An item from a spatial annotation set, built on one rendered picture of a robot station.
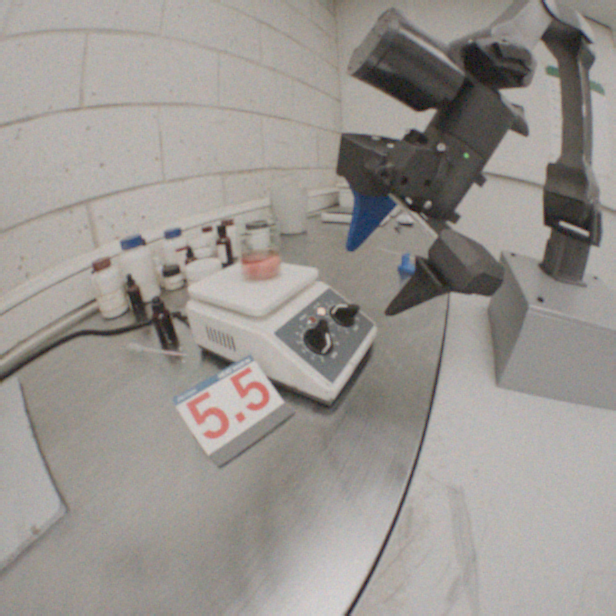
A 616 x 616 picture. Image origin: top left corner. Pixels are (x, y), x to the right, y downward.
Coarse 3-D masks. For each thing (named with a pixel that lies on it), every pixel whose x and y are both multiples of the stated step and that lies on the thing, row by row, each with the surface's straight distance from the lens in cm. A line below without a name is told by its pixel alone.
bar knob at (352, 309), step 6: (336, 306) 30; (342, 306) 30; (348, 306) 30; (354, 306) 31; (330, 312) 31; (336, 312) 30; (342, 312) 30; (348, 312) 30; (354, 312) 31; (336, 318) 30; (342, 318) 31; (348, 318) 31; (354, 318) 32; (342, 324) 30; (348, 324) 30
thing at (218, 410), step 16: (256, 368) 27; (224, 384) 26; (240, 384) 26; (256, 384) 27; (192, 400) 25; (208, 400) 25; (224, 400) 26; (240, 400) 26; (256, 400) 26; (272, 400) 27; (192, 416) 25; (208, 416) 25; (224, 416) 25; (240, 416) 26; (208, 432) 25; (224, 432) 25
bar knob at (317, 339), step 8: (320, 320) 27; (312, 328) 27; (320, 328) 26; (328, 328) 26; (304, 336) 26; (312, 336) 27; (320, 336) 26; (328, 336) 26; (312, 344) 26; (320, 344) 26; (328, 344) 25; (320, 352) 26; (328, 352) 27
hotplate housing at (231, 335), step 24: (312, 288) 33; (192, 312) 33; (216, 312) 30; (240, 312) 29; (288, 312) 28; (216, 336) 32; (240, 336) 28; (264, 336) 26; (264, 360) 28; (288, 360) 25; (360, 360) 32; (288, 384) 28; (312, 384) 26; (336, 384) 26
